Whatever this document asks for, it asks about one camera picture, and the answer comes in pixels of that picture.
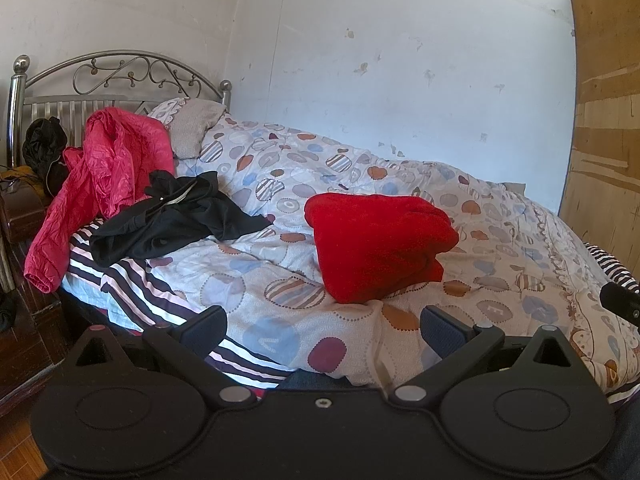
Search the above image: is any circle patterned duvet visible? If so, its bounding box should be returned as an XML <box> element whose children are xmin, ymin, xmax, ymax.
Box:
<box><xmin>145</xmin><ymin>110</ymin><xmax>640</xmax><ymax>397</ymax></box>

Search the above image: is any person's denim leg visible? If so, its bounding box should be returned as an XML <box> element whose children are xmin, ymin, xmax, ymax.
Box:
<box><xmin>277</xmin><ymin>369</ymin><xmax>353</xmax><ymax>392</ymax></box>

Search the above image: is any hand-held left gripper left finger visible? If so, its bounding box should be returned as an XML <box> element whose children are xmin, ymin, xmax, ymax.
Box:
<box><xmin>64</xmin><ymin>305</ymin><xmax>257</xmax><ymax>408</ymax></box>

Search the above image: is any black garment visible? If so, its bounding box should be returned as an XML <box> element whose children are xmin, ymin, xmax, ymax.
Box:
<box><xmin>90</xmin><ymin>170</ymin><xmax>274</xmax><ymax>267</ymax></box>

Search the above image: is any metal bed headboard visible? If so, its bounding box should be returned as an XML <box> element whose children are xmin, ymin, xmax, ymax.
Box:
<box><xmin>5</xmin><ymin>50</ymin><xmax>233</xmax><ymax>167</ymax></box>

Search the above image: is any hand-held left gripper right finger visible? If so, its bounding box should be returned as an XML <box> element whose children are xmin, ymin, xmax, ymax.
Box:
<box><xmin>387</xmin><ymin>305</ymin><xmax>576</xmax><ymax>408</ymax></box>

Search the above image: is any pink shiny jacket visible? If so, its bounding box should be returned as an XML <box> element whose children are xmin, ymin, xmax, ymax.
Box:
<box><xmin>24</xmin><ymin>107</ymin><xmax>176</xmax><ymax>293</ymax></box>

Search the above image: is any dark wooden nightstand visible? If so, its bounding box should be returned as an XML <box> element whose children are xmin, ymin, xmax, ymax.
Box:
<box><xmin>0</xmin><ymin>164</ymin><xmax>71</xmax><ymax>403</ymax></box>

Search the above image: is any striped bed sheet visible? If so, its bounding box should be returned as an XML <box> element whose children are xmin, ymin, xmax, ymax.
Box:
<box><xmin>60</xmin><ymin>217</ymin><xmax>640</xmax><ymax>387</ymax></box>

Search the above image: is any plywood board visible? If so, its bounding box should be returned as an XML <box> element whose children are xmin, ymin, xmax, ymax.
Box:
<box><xmin>557</xmin><ymin>0</ymin><xmax>640</xmax><ymax>256</ymax></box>

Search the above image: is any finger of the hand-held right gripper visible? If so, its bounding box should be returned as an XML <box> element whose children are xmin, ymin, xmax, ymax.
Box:
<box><xmin>600</xmin><ymin>282</ymin><xmax>640</xmax><ymax>335</ymax></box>

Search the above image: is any red knit sweater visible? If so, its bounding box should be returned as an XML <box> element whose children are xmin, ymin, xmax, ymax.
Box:
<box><xmin>304</xmin><ymin>192</ymin><xmax>460</xmax><ymax>305</ymax></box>

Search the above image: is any grey ruffled pillow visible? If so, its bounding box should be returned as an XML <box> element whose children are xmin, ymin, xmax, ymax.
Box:
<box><xmin>149</xmin><ymin>97</ymin><xmax>227</xmax><ymax>160</ymax></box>

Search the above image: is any black bag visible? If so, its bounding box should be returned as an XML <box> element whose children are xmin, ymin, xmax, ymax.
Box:
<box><xmin>22</xmin><ymin>116</ymin><xmax>70</xmax><ymax>197</ymax></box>

